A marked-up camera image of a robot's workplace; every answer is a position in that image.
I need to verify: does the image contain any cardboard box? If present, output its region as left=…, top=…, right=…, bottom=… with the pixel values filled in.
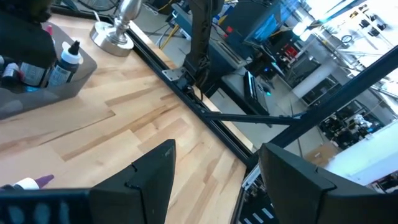
left=303, top=142, right=340, bottom=166

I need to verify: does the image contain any purple-tipped food coloring bottle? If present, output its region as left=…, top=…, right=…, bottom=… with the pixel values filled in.
left=0, top=174, right=55, bottom=192

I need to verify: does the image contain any grey-label food coloring bottle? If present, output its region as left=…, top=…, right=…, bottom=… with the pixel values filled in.
left=19, top=61, right=48, bottom=88

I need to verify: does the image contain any black aluminium rig frame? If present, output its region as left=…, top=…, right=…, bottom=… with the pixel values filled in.
left=49, top=4, right=398, bottom=175

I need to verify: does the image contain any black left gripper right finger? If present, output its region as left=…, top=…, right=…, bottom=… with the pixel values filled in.
left=259, top=142, right=338, bottom=224

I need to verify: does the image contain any white-shade silver table lamp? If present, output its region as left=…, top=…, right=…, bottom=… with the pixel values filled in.
left=89, top=0, right=144, bottom=58

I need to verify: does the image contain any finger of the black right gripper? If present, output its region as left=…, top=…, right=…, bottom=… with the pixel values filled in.
left=0, top=21, right=57, bottom=68

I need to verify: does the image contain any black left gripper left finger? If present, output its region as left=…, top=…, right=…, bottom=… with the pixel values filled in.
left=89, top=139, right=177, bottom=224

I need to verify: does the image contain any clear plastic bin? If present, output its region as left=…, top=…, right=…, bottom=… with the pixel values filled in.
left=0, top=21, right=98, bottom=121

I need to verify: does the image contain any black-tipped food coloring bottle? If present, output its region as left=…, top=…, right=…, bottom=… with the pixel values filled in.
left=47, top=39, right=83, bottom=88

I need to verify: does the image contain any red food coloring bottle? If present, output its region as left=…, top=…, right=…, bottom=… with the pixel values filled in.
left=1, top=62, right=23, bottom=88

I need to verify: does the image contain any white panel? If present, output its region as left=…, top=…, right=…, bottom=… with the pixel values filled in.
left=322, top=120, right=398, bottom=187

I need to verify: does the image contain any blue-lit computer monitor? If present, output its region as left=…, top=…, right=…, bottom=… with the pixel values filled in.
left=243, top=12, right=282, bottom=46

